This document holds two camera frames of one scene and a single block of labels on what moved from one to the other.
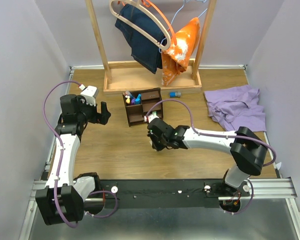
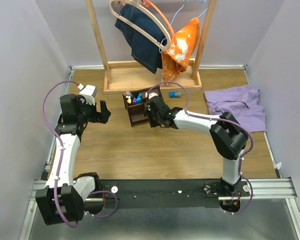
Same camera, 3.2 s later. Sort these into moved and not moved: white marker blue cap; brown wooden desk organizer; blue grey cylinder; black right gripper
Moved: black right gripper
Not moved: brown wooden desk organizer; white marker blue cap; blue grey cylinder
